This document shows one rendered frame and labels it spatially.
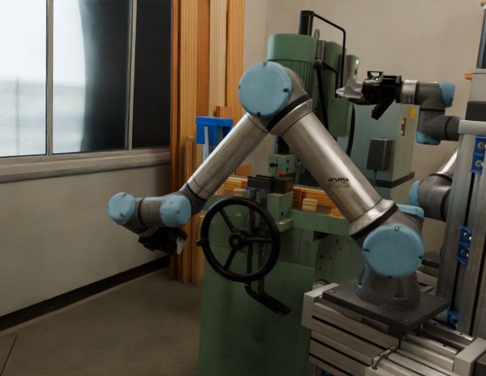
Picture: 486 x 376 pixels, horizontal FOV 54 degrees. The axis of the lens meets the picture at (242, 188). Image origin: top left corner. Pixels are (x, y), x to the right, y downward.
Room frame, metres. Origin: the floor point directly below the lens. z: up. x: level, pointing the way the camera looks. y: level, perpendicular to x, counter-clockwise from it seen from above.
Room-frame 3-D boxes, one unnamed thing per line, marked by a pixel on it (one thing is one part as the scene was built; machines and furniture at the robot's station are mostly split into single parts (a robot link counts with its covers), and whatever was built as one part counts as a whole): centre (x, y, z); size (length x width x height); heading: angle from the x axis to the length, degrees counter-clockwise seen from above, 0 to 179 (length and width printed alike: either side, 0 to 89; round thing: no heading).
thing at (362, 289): (1.11, -0.37, 0.87); 0.15 x 0.15 x 0.10
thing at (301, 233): (1.78, -0.12, 0.82); 0.40 x 0.21 x 0.04; 66
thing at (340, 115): (1.96, -0.37, 1.23); 0.09 x 0.08 x 0.15; 156
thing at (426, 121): (1.50, -0.58, 1.22); 0.11 x 0.08 x 0.11; 37
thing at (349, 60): (2.06, -0.40, 1.40); 0.10 x 0.06 x 0.16; 156
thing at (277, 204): (1.64, -0.09, 0.92); 0.15 x 0.13 x 0.09; 66
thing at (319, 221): (1.72, -0.13, 0.87); 0.61 x 0.30 x 0.06; 66
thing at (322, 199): (1.81, -0.20, 0.92); 0.67 x 0.02 x 0.04; 66
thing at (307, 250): (1.94, -0.19, 0.76); 0.57 x 0.45 x 0.09; 156
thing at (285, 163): (1.85, -0.15, 1.03); 0.14 x 0.07 x 0.09; 156
